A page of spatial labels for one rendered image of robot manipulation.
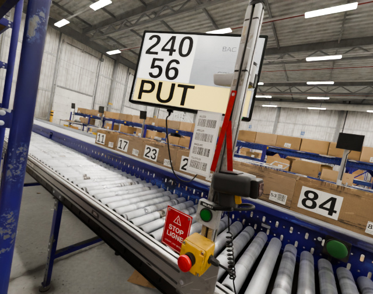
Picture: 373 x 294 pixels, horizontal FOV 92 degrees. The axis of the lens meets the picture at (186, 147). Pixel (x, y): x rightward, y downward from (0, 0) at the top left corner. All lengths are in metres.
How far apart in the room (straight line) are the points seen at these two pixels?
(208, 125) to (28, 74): 0.42
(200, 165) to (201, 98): 0.26
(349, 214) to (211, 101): 0.80
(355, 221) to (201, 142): 0.80
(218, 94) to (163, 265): 0.62
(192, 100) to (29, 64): 0.47
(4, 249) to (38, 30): 0.36
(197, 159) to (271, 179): 0.62
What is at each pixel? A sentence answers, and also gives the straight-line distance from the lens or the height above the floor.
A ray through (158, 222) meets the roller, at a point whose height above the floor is 0.75.
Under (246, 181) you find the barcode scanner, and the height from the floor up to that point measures 1.08.
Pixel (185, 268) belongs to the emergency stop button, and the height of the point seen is 0.84.
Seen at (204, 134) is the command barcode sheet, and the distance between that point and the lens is 0.56.
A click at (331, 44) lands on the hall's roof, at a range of 14.15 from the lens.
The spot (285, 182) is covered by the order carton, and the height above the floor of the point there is 1.02.
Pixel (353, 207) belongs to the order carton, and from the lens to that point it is 1.12.
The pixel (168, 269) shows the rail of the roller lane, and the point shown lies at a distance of 0.73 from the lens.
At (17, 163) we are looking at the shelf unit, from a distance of 0.40.
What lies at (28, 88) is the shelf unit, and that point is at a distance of 0.39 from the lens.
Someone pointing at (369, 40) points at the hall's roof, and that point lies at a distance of 14.21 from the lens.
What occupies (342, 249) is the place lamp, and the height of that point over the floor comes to 0.82.
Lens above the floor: 1.15
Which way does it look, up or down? 3 degrees down
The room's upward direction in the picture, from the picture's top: 11 degrees clockwise
